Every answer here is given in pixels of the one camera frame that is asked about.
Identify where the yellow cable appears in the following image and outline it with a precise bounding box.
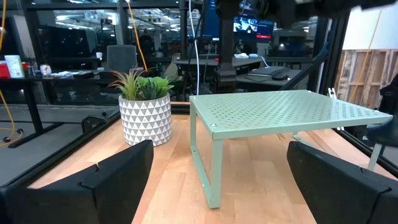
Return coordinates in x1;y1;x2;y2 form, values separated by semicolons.
126;0;149;71
0;0;24;149

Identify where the black office desk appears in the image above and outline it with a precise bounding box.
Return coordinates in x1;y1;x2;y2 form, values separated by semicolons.
0;72;108;149

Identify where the red box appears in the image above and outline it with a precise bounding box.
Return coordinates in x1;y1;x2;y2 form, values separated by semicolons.
0;60;11;79

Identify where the wall display screen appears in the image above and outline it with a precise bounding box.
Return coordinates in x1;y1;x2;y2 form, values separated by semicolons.
233;15;275;40

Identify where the black stand pole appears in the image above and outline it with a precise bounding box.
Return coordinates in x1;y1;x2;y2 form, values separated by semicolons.
215;0;238;91

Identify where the white cable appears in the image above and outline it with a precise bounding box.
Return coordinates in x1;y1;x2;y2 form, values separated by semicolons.
187;0;200;96

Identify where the grey office desk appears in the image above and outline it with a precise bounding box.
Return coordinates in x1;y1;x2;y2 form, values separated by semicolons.
173;55;312;91

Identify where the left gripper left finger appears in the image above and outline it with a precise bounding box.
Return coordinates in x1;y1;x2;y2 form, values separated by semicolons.
0;139;154;224

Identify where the succulent in triangle-pattern pot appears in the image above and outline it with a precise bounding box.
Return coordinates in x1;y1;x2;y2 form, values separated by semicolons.
107;66;175;147

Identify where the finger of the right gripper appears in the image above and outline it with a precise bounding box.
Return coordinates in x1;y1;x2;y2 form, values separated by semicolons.
366;115;398;147

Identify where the dark laptop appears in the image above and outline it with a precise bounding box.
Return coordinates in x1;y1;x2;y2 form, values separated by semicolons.
248;65;293;82

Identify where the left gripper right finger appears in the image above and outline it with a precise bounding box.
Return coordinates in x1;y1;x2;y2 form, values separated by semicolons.
286;141;398;224

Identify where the grey office chair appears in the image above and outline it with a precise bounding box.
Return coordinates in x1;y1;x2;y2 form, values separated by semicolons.
105;44;138;74

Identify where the white mug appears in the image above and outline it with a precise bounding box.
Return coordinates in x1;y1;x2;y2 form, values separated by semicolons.
39;63;52;77

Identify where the white labelled container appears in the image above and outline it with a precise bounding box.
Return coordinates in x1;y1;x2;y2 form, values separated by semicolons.
4;55;25;79

